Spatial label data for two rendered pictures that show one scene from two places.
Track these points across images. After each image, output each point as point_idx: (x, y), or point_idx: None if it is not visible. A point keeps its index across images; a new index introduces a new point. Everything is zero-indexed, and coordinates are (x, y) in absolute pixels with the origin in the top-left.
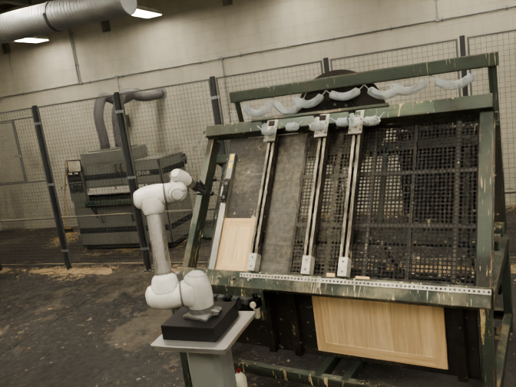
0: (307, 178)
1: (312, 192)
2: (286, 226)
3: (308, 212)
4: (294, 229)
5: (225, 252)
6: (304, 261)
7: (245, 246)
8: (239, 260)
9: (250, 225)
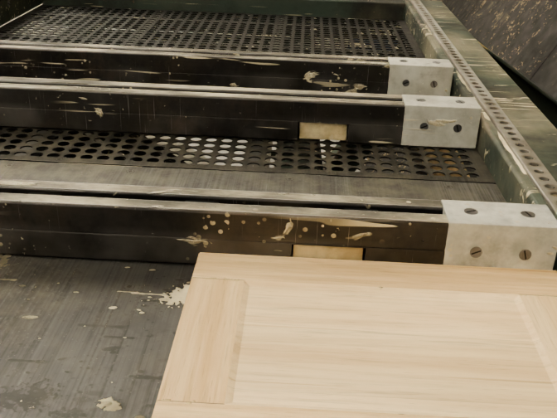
0: (35, 147)
1: (130, 91)
2: (258, 189)
3: (201, 145)
4: (279, 170)
5: (478, 416)
6: (429, 103)
7: (399, 303)
8: (507, 323)
9: (243, 283)
